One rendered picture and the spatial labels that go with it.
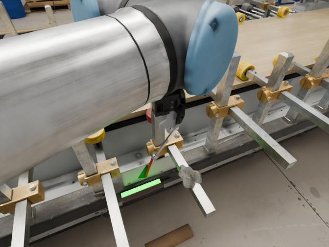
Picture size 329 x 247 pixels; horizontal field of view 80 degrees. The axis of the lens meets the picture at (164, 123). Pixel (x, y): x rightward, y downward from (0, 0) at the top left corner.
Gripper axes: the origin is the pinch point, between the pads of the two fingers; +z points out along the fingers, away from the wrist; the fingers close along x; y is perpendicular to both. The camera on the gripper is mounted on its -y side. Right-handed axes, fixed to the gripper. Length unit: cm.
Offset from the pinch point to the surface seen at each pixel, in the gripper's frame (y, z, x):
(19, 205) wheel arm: 48, 18, -4
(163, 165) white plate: 0.7, 26.5, -5.2
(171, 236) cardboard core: -2, 93, 2
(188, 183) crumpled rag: -0.2, 14.7, 11.3
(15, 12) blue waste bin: 128, 88, -569
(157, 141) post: 2.8, 12.0, -5.9
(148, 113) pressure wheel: 0.9, 10.7, -20.2
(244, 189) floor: -69, 100, -7
